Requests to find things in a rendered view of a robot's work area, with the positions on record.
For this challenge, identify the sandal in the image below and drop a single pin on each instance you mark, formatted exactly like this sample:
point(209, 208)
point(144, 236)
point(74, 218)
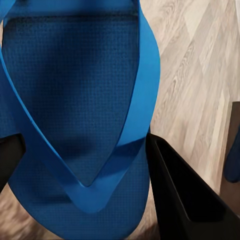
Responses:
point(231, 167)
point(80, 80)

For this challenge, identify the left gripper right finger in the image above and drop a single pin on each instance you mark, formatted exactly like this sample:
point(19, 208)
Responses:
point(187, 208)

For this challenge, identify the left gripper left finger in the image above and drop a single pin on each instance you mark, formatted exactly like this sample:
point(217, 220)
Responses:
point(12, 150)

